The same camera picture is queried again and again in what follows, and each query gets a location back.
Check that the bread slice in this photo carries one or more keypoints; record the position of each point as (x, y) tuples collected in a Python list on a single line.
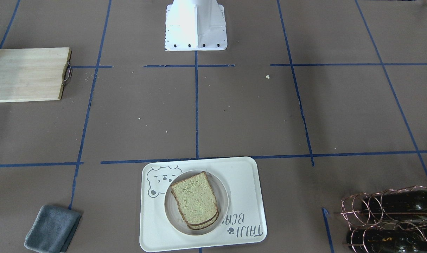
[(195, 199), (204, 225)]

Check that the white bowl plate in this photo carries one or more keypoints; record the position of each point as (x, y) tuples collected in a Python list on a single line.
[(173, 215)]

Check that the cream bear tray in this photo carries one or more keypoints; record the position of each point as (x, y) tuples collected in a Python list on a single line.
[(244, 222)]

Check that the green wine bottle front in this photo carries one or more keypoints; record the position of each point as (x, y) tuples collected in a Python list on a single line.
[(377, 240)]

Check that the green wine bottle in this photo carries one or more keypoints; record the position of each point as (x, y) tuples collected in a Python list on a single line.
[(377, 240), (400, 206)]

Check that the grey folded cloth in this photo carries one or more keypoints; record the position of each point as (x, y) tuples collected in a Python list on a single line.
[(52, 230)]

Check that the wooden cutting board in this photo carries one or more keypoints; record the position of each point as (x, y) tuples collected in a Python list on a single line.
[(33, 74)]

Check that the green wine bottle middle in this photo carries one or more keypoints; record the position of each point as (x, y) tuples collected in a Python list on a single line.
[(400, 206)]

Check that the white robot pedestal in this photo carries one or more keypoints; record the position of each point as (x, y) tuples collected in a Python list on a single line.
[(195, 25)]

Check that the copper wire bottle rack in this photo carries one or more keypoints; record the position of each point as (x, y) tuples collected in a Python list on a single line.
[(352, 213)]

